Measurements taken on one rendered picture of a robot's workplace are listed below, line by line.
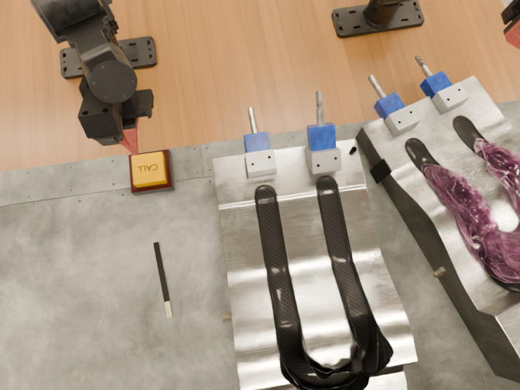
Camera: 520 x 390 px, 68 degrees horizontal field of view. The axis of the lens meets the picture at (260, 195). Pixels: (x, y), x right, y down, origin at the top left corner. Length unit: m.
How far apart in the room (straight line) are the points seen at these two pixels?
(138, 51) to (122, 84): 0.40
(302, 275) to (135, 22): 0.66
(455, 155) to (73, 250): 0.74
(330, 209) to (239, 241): 0.17
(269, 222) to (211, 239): 0.14
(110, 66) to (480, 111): 0.68
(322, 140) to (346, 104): 0.21
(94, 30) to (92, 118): 0.11
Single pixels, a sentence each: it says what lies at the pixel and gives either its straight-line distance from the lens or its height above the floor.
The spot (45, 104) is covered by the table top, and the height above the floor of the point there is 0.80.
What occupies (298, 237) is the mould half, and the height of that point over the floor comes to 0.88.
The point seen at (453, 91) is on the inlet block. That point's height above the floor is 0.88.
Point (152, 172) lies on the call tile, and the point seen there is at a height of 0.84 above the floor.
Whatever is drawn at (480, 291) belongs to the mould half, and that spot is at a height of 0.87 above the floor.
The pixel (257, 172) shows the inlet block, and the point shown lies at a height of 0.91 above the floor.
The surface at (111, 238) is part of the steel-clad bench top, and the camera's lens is 0.79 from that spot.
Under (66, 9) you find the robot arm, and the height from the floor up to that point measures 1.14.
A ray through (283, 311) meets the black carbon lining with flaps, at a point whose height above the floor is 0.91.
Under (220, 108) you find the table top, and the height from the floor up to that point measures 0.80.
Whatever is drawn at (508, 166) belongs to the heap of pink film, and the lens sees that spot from 0.79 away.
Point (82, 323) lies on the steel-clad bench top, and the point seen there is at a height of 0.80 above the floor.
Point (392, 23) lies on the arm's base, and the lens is 0.98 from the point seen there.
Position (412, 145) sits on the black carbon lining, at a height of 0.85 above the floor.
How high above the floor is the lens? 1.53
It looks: 75 degrees down
